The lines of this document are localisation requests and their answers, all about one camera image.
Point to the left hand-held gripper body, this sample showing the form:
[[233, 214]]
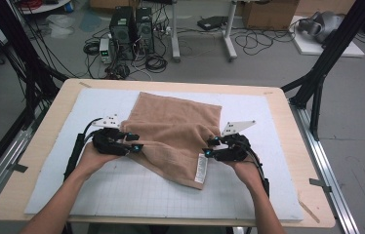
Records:
[[109, 143]]

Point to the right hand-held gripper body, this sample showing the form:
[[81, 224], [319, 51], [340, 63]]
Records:
[[235, 151]]

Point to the tan towel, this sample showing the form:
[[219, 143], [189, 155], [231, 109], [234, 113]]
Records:
[[170, 130]]

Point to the person's left hand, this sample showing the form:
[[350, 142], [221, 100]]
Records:
[[92, 161]]

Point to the person's right hand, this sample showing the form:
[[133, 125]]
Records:
[[250, 174]]

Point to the white foam mat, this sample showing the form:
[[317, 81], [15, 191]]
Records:
[[262, 107]]

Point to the wooden table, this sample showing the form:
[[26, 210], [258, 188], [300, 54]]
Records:
[[170, 84]]

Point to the white power supply unit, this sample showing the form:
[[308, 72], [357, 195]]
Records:
[[105, 50]]

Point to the wooden stick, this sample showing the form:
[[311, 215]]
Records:
[[309, 211]]

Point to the large black computer tower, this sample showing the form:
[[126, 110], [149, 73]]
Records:
[[122, 29]]

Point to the slim black computer tower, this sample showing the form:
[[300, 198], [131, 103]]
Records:
[[144, 29]]

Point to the flat black device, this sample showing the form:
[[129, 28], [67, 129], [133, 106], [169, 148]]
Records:
[[211, 22]]

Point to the clear plastic sheet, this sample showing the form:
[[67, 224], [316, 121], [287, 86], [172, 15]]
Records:
[[60, 26]]

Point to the white floor board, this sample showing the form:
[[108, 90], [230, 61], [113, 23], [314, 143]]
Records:
[[310, 47]]

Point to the flat cardboard box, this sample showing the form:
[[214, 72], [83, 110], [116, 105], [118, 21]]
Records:
[[112, 4]]

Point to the large cardboard box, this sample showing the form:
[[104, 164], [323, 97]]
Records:
[[268, 14]]

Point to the round white table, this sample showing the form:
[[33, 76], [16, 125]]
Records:
[[50, 7]]

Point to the grey robot shell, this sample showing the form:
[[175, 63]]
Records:
[[323, 24]]

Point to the grey metal bracket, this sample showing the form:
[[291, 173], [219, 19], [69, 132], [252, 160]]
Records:
[[18, 167], [320, 184]]

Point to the aluminium rail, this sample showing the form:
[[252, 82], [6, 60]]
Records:
[[1, 169], [327, 169]]

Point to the white desk frame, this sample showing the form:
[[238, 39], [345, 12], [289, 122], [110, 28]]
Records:
[[175, 32]]

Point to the black frame strut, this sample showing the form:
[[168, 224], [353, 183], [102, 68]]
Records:
[[330, 48]]

